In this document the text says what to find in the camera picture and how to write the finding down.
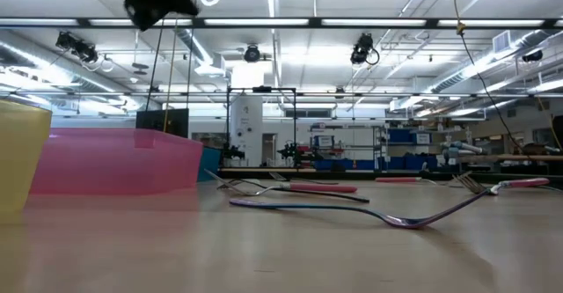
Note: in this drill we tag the silver metal fork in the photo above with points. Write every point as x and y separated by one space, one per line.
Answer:
308 181

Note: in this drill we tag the dark bronze metal fork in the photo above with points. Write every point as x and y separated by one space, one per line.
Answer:
334 195

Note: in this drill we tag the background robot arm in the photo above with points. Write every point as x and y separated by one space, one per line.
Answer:
233 152
297 153

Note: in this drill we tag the black equipment box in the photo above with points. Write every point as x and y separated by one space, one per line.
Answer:
151 121

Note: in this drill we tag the white building column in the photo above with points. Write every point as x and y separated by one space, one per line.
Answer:
246 126

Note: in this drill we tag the pink plastic bin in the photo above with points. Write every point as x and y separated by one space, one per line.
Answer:
110 165

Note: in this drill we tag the blue plastic bin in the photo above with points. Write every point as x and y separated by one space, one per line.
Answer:
210 165

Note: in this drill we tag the shelf with blue storage bins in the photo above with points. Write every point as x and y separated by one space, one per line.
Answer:
400 163

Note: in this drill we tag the white air vent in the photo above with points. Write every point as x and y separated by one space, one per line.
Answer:
501 42

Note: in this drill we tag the wooden bench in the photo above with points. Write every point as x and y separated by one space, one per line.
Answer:
506 157

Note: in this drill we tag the black ceiling camera cluster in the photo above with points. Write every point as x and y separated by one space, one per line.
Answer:
77 46

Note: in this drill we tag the round black ceiling camera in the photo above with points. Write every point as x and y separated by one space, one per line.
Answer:
252 54

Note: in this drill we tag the black metal frame stand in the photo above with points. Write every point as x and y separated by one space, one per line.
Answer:
261 90

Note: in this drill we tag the black overhead frame bar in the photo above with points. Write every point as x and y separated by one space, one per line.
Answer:
316 22

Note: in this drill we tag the small black ceiling camera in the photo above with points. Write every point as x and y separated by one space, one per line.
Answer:
532 56

